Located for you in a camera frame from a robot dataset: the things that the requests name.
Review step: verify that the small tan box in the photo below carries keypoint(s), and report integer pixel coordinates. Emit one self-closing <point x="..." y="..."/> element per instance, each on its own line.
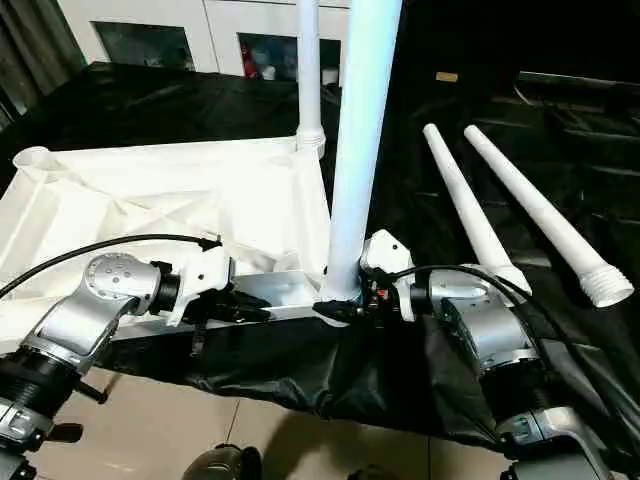
<point x="447" y="76"/>

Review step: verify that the dark robot foot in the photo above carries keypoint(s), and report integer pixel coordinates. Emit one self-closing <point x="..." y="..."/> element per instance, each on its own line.
<point x="222" y="464"/>
<point x="372" y="473"/>

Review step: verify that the white plastic table top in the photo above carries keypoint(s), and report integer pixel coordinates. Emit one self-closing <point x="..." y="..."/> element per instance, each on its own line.
<point x="150" y="190"/>

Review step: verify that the dark robot left foot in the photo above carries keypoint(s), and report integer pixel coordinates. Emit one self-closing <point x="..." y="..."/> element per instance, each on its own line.
<point x="222" y="464"/>

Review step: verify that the black work mat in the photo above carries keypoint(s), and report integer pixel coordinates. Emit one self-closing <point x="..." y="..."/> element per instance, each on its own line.
<point x="130" y="105"/>

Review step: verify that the black side table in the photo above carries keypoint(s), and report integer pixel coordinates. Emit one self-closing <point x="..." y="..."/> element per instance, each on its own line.
<point x="580" y="80"/>

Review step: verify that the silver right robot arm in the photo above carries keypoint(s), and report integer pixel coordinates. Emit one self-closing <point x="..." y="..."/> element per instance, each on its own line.
<point x="490" y="330"/>

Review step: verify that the dark robot right foot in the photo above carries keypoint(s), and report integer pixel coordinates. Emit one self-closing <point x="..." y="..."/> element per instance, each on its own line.
<point x="372" y="473"/>

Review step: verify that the white plastic table leg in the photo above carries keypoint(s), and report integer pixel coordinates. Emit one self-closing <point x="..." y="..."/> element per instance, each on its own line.
<point x="362" y="130"/>
<point x="540" y="210"/>
<point x="470" y="210"/>
<point x="310" y="70"/>

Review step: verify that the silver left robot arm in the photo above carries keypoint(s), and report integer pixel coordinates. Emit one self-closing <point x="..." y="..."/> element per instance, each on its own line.
<point x="90" y="310"/>

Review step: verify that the grey window curtain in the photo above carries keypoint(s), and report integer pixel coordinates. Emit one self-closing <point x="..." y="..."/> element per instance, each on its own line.
<point x="30" y="50"/>

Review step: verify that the white glass-door cabinet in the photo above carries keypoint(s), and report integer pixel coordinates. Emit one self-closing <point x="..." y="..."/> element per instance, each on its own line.
<point x="200" y="25"/>

